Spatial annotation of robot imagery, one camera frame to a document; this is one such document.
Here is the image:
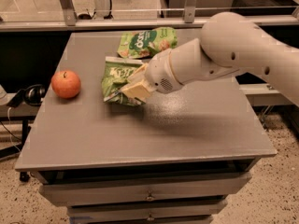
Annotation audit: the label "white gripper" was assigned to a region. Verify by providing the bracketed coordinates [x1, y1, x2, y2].
[121, 49, 183, 102]

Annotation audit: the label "green Kettle jalapeno chip bag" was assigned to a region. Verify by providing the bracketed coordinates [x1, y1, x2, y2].
[101, 57, 145, 106]

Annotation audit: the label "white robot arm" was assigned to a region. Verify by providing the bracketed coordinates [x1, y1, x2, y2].
[121, 12, 299, 105]

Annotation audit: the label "green snack bag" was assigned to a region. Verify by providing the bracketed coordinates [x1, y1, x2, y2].
[118, 27, 178, 59]

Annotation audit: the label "red apple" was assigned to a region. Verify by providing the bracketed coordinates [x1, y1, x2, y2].
[51, 70, 81, 99]

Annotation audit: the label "grey drawer cabinet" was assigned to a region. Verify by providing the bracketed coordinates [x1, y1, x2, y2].
[16, 32, 275, 224]

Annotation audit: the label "black headphones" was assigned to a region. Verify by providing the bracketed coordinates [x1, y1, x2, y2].
[7, 84, 46, 108]

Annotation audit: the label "top grey drawer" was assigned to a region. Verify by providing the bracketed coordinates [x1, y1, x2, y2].
[39, 172, 251, 206]

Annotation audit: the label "grey drawer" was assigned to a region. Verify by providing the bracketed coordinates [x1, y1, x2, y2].
[67, 200, 227, 223]
[39, 172, 251, 206]

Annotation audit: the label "metal railing frame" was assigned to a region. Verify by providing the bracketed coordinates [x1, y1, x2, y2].
[0, 0, 299, 32]

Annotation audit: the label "white cable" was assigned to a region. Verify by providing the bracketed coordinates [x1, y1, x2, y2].
[6, 106, 21, 145]

